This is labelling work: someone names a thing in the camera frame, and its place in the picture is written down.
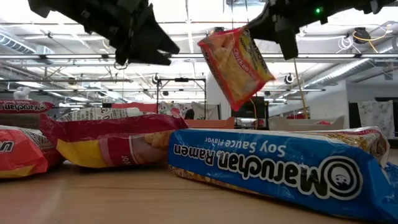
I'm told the black monitor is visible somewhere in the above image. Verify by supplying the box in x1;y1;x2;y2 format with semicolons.
230;96;267;129

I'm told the long ceiling light bar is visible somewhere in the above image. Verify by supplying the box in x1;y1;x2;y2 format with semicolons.
0;53;398;60

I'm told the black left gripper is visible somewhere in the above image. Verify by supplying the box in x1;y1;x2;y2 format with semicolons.
80;0;181;67

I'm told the yellow hanging cable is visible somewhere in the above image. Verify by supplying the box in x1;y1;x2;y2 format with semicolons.
293;58;309;120

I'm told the floral cloth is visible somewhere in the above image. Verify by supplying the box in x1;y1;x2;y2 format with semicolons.
357;100;396;140
157;101;195;121

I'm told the blue soy sauce ramen pack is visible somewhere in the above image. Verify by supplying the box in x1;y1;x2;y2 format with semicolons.
167;126;398;222

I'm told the black background frame rig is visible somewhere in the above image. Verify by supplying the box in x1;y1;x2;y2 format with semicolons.
155;77;208;121

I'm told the red beef ramen pack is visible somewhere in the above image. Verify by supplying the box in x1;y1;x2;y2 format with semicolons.
0;98;54;114
39;107;190;169

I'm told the white figure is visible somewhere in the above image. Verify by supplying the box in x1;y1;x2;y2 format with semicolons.
12;86;34;101

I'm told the thin black hanging cable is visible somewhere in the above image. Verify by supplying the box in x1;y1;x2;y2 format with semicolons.
230;0;238;127

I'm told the black panel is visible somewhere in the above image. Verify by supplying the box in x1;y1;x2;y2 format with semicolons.
348;101;361;130

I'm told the black ceiling cable reel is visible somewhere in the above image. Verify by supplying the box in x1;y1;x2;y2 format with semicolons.
352;27;371;45

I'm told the light grey plastic bin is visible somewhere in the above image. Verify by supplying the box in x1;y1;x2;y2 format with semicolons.
268;115;345;132

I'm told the silver ventilation duct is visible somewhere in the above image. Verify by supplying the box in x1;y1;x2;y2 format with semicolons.
303;57;398;90

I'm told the thin yellow cable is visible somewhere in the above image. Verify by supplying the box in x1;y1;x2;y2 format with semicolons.
250;99;258;129

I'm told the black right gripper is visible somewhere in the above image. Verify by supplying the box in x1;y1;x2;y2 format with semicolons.
247;0;331;61

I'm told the orange plastic bin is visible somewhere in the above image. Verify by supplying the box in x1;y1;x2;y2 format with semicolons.
185;117;236;130

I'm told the grey cloth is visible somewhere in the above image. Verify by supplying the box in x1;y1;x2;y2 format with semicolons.
191;102;221;121

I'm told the white pillar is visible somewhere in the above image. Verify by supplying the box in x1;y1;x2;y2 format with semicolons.
206;63;232;121

